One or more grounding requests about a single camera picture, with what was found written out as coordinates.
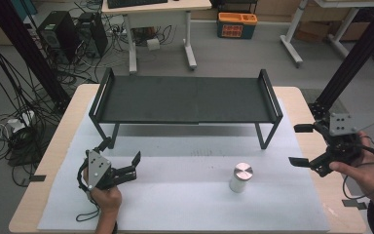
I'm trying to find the person's left hand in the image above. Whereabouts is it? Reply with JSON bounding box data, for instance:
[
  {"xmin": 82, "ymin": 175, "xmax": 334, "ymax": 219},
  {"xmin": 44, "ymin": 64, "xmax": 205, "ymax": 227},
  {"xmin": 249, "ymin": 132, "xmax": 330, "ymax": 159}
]
[{"xmin": 83, "ymin": 168, "xmax": 123, "ymax": 216}]

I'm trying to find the silver metal cylinder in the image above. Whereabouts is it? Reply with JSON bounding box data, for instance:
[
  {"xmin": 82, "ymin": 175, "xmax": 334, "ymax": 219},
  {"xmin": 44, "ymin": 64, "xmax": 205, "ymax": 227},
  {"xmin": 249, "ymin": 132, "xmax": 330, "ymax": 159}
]
[{"xmin": 228, "ymin": 162, "xmax": 254, "ymax": 194}]

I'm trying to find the orange and teal toolbox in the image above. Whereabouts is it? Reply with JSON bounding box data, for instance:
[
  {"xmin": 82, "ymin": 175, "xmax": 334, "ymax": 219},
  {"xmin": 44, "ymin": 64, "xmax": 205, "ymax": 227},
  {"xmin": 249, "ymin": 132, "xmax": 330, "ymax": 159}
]
[{"xmin": 216, "ymin": 12, "xmax": 259, "ymax": 41}]

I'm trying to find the white foam mat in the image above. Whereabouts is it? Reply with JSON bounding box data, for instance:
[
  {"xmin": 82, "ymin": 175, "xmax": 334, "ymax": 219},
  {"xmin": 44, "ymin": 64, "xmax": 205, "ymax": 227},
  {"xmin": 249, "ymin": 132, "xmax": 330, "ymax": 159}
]
[{"xmin": 37, "ymin": 94, "xmax": 331, "ymax": 233}]

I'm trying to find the small white box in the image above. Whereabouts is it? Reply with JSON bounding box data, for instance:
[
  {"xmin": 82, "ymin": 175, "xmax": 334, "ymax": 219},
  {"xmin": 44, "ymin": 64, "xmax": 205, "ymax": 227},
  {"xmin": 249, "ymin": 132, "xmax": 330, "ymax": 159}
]
[{"xmin": 146, "ymin": 37, "xmax": 162, "ymax": 52}]

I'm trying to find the black keyboard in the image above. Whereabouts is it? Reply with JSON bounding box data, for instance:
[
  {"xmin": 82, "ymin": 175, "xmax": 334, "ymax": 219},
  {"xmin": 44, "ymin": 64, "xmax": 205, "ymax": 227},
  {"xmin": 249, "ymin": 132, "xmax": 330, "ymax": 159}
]
[{"xmin": 106, "ymin": 0, "xmax": 169, "ymax": 10}]

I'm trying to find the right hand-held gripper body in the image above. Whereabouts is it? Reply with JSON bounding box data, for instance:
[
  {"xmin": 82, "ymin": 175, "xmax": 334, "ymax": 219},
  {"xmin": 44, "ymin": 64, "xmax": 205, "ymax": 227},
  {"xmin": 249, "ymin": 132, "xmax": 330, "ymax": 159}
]
[{"xmin": 311, "ymin": 111, "xmax": 374, "ymax": 178}]

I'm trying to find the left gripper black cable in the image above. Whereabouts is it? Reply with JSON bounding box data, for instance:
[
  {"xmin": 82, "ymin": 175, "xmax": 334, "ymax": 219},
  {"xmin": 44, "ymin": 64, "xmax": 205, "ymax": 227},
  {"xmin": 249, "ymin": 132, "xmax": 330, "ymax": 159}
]
[{"xmin": 75, "ymin": 160, "xmax": 101, "ymax": 223}]

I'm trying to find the white desk frame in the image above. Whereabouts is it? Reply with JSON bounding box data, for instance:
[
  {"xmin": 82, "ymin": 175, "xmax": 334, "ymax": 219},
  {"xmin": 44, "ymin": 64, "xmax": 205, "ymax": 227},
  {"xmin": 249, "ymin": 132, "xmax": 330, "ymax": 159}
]
[{"xmin": 279, "ymin": 0, "xmax": 374, "ymax": 69}]

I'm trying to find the white-legged desk with wooden top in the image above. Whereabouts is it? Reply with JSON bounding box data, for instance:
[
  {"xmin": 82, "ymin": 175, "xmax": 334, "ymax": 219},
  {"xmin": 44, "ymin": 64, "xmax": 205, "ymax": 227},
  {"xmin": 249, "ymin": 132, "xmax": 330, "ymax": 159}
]
[{"xmin": 100, "ymin": 0, "xmax": 213, "ymax": 76}]

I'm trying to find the person's right hand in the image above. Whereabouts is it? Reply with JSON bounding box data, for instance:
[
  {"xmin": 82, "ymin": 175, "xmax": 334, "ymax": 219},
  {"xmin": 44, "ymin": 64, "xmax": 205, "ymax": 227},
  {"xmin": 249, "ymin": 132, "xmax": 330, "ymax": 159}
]
[{"xmin": 328, "ymin": 130, "xmax": 374, "ymax": 199}]

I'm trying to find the white power strip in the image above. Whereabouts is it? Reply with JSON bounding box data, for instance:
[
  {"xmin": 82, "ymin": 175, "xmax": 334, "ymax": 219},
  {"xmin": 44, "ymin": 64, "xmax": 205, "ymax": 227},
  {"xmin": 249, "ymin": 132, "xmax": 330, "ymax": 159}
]
[{"xmin": 5, "ymin": 109, "xmax": 36, "ymax": 134}]

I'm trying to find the black metal shelf rack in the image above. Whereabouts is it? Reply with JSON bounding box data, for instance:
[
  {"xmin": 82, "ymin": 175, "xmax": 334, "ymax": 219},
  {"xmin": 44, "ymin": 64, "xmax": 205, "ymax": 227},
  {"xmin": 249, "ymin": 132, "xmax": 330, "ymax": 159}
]
[{"xmin": 88, "ymin": 67, "xmax": 284, "ymax": 151}]

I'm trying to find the cardboard box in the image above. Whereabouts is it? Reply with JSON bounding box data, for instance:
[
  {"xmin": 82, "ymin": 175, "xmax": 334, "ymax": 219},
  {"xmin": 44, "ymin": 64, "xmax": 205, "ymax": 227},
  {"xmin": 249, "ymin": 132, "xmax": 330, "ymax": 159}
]
[{"xmin": 293, "ymin": 19, "xmax": 371, "ymax": 43}]

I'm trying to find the black computer tower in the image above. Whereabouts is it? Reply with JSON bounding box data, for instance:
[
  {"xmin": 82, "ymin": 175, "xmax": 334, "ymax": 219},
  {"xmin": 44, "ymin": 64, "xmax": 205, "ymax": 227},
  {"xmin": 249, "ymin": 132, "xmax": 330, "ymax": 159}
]
[
  {"xmin": 36, "ymin": 10, "xmax": 80, "ymax": 65},
  {"xmin": 75, "ymin": 12, "xmax": 109, "ymax": 59}
]

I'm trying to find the black aluminium frame post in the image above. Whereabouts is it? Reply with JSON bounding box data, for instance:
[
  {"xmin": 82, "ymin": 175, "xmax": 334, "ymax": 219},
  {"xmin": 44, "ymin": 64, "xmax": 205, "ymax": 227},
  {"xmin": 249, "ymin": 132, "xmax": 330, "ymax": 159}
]
[
  {"xmin": 307, "ymin": 0, "xmax": 374, "ymax": 122},
  {"xmin": 0, "ymin": 0, "xmax": 72, "ymax": 113}
]

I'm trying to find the bundle of black floor cables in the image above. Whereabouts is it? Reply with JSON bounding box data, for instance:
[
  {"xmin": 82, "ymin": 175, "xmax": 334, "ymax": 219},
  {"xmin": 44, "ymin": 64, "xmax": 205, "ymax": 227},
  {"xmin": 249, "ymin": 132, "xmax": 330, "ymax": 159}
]
[{"xmin": 0, "ymin": 28, "xmax": 66, "ymax": 189}]

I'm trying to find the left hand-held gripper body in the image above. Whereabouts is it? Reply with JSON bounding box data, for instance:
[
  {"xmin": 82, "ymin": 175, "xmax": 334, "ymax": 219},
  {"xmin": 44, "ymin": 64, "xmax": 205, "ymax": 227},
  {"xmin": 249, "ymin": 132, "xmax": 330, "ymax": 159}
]
[{"xmin": 85, "ymin": 149, "xmax": 138, "ymax": 192}]

